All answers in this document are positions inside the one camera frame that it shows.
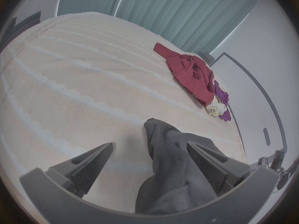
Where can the bed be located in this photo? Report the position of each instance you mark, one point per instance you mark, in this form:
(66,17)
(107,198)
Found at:
(81,83)

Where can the black T-shirt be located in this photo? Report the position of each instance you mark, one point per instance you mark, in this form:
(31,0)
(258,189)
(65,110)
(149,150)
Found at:
(170,171)

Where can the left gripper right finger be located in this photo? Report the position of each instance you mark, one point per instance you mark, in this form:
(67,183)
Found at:
(210,164)

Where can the black chest of drawers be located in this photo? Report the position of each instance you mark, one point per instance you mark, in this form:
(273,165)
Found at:
(18,29)

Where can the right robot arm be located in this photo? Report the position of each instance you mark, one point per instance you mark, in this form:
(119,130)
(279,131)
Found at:
(278,164)

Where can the white printed garment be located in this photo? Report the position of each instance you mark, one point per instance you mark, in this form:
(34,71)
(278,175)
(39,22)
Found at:
(216,108)

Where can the dark red garment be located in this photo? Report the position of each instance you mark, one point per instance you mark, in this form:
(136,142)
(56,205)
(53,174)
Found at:
(193,76)

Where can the purple garment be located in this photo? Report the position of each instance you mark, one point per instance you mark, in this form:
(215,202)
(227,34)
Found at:
(224,99)

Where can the grey bedside table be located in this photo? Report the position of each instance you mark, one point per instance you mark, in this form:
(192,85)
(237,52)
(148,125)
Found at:
(208,57)

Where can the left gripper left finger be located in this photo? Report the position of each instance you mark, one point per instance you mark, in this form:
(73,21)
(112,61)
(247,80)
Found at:
(86,169)

